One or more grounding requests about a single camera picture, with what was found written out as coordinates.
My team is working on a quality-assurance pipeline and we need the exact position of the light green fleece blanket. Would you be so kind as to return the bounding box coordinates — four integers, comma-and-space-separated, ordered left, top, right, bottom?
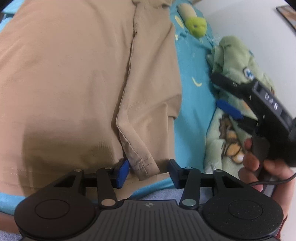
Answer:
203, 34, 278, 176

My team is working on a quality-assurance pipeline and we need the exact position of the black cable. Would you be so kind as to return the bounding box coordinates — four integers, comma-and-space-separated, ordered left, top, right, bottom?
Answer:
248, 171, 296, 187

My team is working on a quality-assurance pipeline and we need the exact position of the green and beige plush toy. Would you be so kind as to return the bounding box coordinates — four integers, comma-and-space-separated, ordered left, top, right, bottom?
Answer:
177, 3, 207, 39

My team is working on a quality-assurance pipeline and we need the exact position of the tan t-shirt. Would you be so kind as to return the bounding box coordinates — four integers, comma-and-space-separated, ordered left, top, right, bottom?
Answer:
0, 0, 183, 202

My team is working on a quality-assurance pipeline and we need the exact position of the framed leaf painting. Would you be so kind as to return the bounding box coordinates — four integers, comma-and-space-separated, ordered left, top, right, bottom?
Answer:
276, 4, 296, 31

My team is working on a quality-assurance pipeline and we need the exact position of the person's right hand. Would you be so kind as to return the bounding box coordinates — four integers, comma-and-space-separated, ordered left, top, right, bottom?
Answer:
238, 138, 296, 200

